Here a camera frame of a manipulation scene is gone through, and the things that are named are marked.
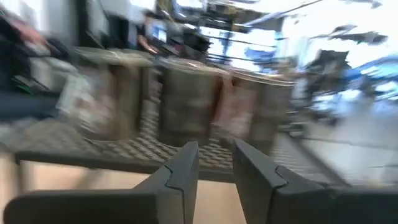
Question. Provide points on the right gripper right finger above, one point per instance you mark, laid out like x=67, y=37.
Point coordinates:
x=264, y=193

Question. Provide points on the silver-top glass candle holder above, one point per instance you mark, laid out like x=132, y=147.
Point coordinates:
x=272, y=105
x=186, y=102

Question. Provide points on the black perforated metal tray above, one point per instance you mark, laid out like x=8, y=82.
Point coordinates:
x=130, y=149

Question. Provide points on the person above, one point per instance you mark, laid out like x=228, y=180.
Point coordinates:
x=12, y=62

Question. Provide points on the pink glass candle holder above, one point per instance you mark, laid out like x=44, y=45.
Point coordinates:
x=234, y=109

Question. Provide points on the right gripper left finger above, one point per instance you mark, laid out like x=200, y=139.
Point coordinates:
x=174, y=199

